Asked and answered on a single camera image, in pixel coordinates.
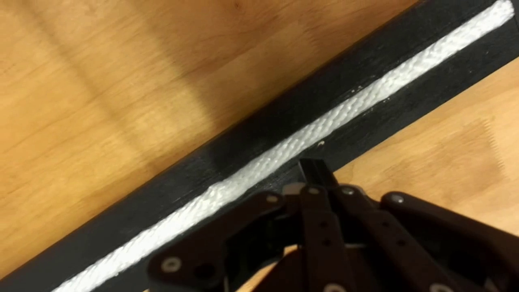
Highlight long black grooved rail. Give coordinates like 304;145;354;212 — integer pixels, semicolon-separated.
0;0;519;292

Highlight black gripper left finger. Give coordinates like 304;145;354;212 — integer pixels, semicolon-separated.
145;158;354;292

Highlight white rope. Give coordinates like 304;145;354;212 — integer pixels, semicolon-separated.
54;0;516;292

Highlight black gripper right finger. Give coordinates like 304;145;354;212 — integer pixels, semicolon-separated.
315;158;519;292

